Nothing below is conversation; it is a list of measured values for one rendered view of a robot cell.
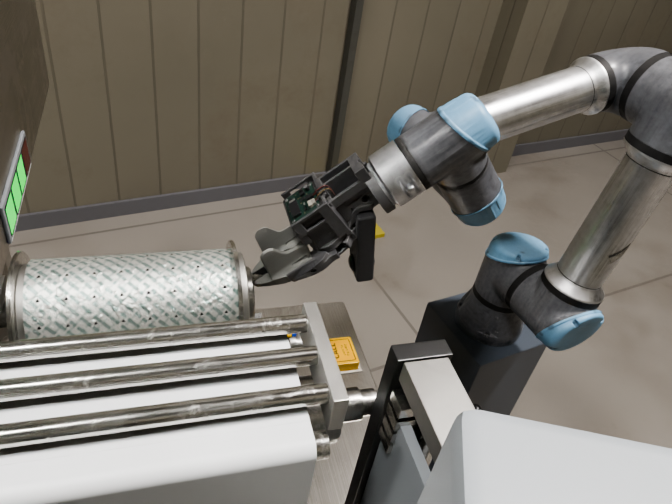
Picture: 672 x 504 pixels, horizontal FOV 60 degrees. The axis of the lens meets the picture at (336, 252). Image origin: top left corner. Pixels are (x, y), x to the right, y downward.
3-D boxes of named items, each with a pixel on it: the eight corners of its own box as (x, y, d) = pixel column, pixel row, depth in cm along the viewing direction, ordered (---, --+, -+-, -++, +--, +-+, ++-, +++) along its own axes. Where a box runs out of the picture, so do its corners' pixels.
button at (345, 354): (358, 370, 115) (360, 362, 114) (324, 374, 113) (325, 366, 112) (348, 343, 120) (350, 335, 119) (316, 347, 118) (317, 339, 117)
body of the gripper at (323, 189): (275, 196, 75) (352, 142, 73) (311, 234, 81) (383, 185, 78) (287, 231, 69) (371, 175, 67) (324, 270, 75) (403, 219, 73)
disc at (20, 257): (30, 400, 69) (3, 313, 59) (25, 401, 69) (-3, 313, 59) (44, 311, 79) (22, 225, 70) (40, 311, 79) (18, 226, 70)
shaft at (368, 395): (393, 422, 56) (400, 402, 54) (333, 431, 54) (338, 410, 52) (382, 395, 58) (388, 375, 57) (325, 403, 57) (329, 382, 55)
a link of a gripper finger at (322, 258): (279, 259, 77) (332, 221, 75) (287, 266, 78) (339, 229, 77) (288, 282, 73) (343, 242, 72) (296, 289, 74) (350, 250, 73)
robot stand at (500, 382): (412, 479, 198) (493, 284, 142) (446, 533, 185) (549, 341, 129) (362, 500, 189) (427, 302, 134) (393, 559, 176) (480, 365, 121)
